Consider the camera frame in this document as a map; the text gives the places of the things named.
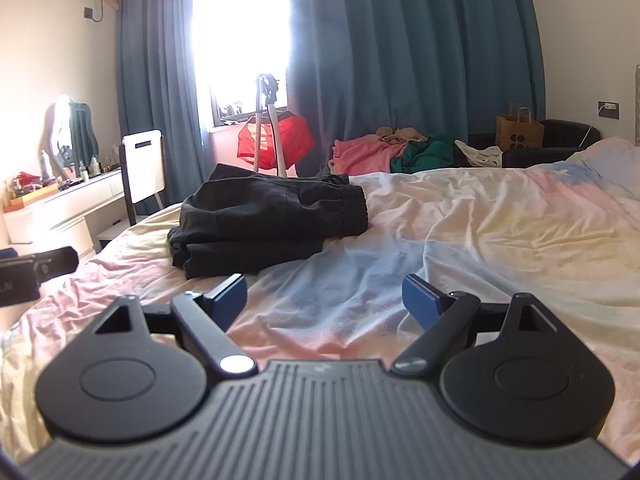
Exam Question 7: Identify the pastel pillow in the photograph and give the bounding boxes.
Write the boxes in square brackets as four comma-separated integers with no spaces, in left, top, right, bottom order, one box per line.
[565,136,640,201]

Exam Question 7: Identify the pastel bed sheet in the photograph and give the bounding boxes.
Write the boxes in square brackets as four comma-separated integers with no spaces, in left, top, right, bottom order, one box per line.
[0,135,640,466]

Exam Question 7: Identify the wide blue curtain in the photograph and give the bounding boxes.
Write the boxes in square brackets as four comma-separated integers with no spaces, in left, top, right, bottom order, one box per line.
[282,0,547,181]

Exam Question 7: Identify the wavy wall mirror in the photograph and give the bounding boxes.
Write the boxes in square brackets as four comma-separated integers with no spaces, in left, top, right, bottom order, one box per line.
[47,95,101,173]

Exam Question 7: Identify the beige bra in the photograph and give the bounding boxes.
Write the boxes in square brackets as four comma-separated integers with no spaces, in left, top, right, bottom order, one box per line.
[375,126,428,145]

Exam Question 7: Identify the black armchair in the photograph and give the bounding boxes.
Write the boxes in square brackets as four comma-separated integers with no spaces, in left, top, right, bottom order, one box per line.
[467,119,603,168]

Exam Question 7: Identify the green cloth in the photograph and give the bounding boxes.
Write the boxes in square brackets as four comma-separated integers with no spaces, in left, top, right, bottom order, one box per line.
[390,132,456,173]

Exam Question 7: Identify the bright window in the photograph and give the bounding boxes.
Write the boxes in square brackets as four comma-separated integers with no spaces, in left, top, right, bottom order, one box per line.
[192,0,301,133]

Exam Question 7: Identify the white backed chair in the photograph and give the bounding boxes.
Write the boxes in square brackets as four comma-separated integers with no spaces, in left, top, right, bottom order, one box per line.
[121,129,168,226]

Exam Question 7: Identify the red garment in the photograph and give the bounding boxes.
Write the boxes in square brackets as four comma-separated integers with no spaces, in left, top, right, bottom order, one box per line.
[236,114,316,171]

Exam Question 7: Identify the row of cosmetics bottles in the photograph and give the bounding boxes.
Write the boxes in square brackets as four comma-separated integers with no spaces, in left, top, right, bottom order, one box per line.
[75,145,121,181]

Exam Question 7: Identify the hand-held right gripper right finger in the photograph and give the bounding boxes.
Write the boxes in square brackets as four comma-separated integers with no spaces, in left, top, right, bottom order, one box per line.
[391,274,553,375]

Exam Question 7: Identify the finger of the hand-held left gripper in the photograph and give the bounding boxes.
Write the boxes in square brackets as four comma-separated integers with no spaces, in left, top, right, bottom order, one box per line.
[31,246,79,281]

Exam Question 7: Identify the brown paper bag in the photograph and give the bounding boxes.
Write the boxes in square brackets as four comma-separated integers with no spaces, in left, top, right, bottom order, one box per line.
[495,101,546,151]

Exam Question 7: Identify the pink cloth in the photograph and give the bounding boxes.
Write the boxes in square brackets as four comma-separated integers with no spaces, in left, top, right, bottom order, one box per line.
[328,135,408,177]

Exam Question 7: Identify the white dresser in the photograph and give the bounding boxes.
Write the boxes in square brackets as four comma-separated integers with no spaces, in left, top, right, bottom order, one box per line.
[0,167,126,266]

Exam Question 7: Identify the white cloth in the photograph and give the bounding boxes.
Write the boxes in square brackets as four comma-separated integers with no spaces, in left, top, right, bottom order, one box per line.
[454,140,503,168]

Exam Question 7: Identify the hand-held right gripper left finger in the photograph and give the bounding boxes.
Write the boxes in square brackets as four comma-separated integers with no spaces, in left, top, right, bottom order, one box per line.
[94,274,258,380]

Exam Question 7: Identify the narrow blue curtain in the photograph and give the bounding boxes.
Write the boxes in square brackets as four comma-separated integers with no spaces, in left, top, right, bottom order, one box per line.
[116,0,208,206]

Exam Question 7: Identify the black pants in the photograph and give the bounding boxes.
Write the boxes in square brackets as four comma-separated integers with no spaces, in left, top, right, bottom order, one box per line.
[167,162,370,281]

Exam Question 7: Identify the wooden tray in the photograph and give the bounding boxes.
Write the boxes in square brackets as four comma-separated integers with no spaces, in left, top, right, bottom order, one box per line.
[2,182,61,213]

